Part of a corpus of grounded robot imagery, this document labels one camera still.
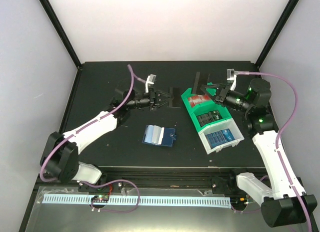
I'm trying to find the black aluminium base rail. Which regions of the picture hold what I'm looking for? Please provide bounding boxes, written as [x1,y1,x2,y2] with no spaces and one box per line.
[37,166,305,195]

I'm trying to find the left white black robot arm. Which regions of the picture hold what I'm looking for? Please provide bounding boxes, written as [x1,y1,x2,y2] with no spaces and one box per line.
[39,90,175,191]

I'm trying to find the small circuit board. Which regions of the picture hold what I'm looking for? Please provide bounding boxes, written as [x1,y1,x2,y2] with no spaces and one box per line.
[91,195,109,203]
[230,195,253,205]

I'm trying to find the blue card holder wallet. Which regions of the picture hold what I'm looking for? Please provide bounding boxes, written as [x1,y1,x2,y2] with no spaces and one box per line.
[142,125,177,147]

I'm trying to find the left black frame post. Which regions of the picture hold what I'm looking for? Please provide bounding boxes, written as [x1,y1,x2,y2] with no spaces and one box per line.
[39,0,82,69]

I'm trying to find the right small circuit board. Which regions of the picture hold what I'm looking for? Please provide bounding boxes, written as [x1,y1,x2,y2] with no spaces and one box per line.
[230,195,253,205]

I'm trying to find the green bin with red cards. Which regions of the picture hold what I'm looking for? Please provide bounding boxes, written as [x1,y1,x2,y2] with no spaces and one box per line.
[181,88,219,116]

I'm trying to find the white slotted cable duct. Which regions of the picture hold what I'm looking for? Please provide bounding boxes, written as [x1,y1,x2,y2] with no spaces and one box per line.
[42,194,231,208]

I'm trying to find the left small circuit board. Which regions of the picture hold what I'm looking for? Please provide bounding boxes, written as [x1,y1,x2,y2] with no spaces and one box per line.
[91,195,109,203]

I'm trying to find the green bin with black cards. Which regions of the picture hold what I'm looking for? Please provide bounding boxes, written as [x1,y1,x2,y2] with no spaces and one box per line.
[190,106,232,132]

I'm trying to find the white bin with blue cards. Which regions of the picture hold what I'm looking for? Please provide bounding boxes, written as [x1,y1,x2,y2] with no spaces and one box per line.
[198,118,244,154]

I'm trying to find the right black frame post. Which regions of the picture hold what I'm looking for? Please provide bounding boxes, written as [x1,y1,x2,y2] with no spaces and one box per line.
[255,0,300,69]

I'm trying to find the black vip card stack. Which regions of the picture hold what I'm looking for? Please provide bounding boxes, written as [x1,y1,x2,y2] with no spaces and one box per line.
[196,110,222,127]

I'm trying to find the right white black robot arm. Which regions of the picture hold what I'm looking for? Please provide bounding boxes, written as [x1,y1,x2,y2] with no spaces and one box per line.
[201,78,318,231]

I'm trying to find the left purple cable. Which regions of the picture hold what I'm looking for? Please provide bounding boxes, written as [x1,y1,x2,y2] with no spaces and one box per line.
[40,64,151,213]

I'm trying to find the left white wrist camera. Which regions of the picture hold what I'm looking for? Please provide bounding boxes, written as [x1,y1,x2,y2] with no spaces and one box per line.
[145,74,157,93]

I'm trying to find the black frame post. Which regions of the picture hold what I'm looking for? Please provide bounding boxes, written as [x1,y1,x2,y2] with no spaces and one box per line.
[255,0,300,69]
[39,0,82,69]

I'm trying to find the purple cable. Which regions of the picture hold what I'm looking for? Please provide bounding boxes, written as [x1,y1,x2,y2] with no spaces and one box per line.
[40,64,151,213]
[231,70,313,232]

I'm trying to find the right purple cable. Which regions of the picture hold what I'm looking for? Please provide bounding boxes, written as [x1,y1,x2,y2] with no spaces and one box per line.
[231,70,313,232]

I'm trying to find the blue vip card stack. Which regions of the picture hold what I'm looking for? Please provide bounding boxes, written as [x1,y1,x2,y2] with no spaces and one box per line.
[206,129,235,148]

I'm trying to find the red white card stack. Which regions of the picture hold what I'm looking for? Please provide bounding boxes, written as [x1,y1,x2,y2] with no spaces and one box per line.
[187,95,211,107]

